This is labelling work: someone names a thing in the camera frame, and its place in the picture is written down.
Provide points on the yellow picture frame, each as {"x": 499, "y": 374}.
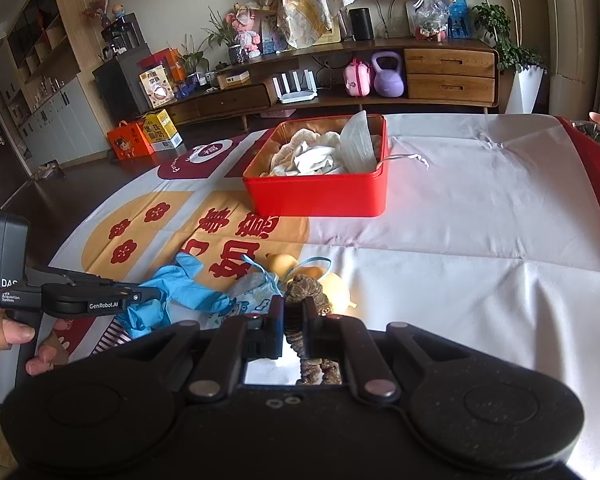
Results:
{"x": 332, "y": 35}

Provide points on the purple kettlebell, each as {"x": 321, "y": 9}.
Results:
{"x": 389, "y": 82}

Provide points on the small potted plant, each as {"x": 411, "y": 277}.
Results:
{"x": 192, "y": 60}

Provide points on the white mesh cloth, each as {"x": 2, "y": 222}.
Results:
{"x": 315, "y": 160}

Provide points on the orange box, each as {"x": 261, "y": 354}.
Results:
{"x": 167, "y": 62}

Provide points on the wooden wall cabinet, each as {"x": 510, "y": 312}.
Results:
{"x": 60, "y": 125}

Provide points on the wooden TV cabinet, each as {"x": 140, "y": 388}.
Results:
{"x": 330, "y": 50}

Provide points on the light wooden drawer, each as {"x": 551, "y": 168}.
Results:
{"x": 450, "y": 87}
{"x": 450, "y": 62}

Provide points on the dark wooden drawer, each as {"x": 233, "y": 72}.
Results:
{"x": 235, "y": 100}

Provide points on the small round figurine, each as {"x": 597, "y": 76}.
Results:
{"x": 118, "y": 11}

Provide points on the cream lace cloth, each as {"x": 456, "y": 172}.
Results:
{"x": 300, "y": 137}

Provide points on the tall potted tree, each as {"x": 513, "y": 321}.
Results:
{"x": 490, "y": 15}

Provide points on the blue printed face mask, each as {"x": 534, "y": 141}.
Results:
{"x": 245, "y": 300}

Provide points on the printed picture board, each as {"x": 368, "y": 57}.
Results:
{"x": 270, "y": 35}

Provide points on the beige standing air conditioner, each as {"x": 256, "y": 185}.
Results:
{"x": 570, "y": 35}

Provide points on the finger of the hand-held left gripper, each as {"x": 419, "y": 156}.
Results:
{"x": 70, "y": 276}
{"x": 145, "y": 300}

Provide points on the black coffee machine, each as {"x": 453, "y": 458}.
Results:
{"x": 122, "y": 35}

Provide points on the yellow carton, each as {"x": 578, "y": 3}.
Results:
{"x": 160, "y": 127}

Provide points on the white fan-shaped ornament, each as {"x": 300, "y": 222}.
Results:
{"x": 390, "y": 10}

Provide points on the pink flat box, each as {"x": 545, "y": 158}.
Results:
{"x": 276, "y": 112}

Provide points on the blue nitrile glove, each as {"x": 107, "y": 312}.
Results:
{"x": 180, "y": 285}

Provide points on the cream printed carton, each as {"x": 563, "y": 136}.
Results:
{"x": 157, "y": 87}

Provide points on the potted plant in patterned pot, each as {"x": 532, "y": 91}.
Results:
{"x": 236, "y": 54}

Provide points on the pink small suitcase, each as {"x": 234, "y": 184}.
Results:
{"x": 357, "y": 80}

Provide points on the pink dried flowers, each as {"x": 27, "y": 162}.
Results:
{"x": 92, "y": 10}

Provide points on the small beige box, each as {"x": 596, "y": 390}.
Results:
{"x": 232, "y": 80}

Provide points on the clear plastic bag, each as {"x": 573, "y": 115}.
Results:
{"x": 430, "y": 15}

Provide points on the white router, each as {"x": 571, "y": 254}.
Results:
{"x": 295, "y": 96}

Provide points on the white planter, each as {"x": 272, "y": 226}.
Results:
{"x": 525, "y": 90}

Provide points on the black speaker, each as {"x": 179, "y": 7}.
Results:
{"x": 361, "y": 24}

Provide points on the clear glass jar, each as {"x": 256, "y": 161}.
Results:
{"x": 345, "y": 27}

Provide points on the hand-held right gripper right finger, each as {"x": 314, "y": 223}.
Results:
{"x": 310, "y": 327}

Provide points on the brown scrunchie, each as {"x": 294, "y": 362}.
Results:
{"x": 305, "y": 292}

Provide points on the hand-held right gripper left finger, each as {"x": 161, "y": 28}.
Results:
{"x": 275, "y": 325}

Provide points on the orange gift bag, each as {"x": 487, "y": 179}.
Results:
{"x": 130, "y": 142}

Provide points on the black cabinet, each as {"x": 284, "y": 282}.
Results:
{"x": 120, "y": 85}

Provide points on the yellow soft toy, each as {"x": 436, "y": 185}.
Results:
{"x": 337, "y": 287}

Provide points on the red tin box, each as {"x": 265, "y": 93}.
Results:
{"x": 315, "y": 197}

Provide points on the printed tablecloth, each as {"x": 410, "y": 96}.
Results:
{"x": 480, "y": 235}

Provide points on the pink doll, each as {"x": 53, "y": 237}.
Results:
{"x": 247, "y": 35}

